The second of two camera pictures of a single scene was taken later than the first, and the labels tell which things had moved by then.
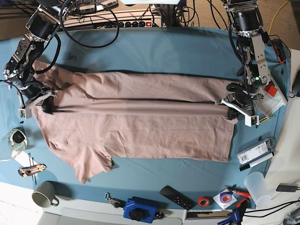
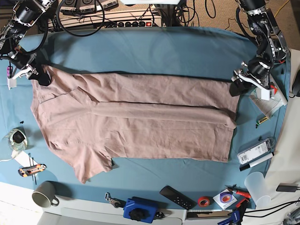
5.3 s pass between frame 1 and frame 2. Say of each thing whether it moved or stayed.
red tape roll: stayed
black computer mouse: stayed
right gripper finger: moved
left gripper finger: moved
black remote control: stayed
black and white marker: stayed
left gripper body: moved
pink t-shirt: stayed
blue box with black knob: stayed
